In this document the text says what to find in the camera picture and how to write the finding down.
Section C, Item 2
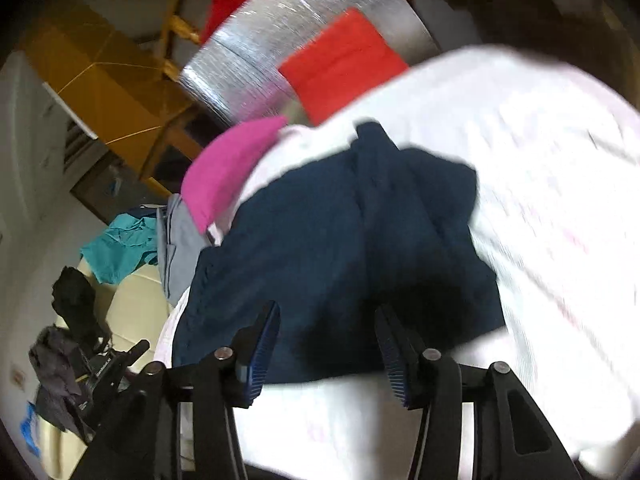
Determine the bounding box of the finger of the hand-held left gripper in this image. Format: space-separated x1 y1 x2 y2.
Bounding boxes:
107 339 152 369

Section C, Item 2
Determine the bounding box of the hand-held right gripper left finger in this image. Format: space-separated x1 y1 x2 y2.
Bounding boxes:
75 300 281 480

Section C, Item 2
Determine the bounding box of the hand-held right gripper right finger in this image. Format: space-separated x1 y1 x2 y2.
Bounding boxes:
374 305 583 480

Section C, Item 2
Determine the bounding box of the navy blue jacket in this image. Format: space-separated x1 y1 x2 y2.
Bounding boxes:
171 121 506 386

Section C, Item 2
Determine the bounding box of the cream sofa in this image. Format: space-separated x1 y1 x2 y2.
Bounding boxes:
37 260 176 480

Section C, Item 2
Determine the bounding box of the dark grey cloth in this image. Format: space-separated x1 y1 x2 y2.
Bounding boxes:
28 327 96 441

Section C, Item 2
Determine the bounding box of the black cloth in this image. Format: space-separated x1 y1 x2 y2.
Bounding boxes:
51 266 113 351

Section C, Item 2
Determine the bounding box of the teal cloth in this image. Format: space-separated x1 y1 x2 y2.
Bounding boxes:
80 212 163 285

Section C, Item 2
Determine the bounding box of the pink cloth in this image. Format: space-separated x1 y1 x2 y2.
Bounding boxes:
181 115 288 235

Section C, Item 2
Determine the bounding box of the white louvred vent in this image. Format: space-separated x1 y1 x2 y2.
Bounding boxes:
62 122 99 167

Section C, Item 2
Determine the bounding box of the white bed sheet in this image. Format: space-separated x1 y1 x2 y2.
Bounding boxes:
150 45 640 480

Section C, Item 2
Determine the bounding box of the yellow wooden table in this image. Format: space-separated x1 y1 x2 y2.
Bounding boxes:
20 0 221 196

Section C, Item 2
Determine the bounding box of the orange-red folded cloth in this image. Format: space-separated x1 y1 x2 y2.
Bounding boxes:
278 7 411 125

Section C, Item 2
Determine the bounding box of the golden spindle railing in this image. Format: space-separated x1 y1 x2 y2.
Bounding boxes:
152 0 218 78

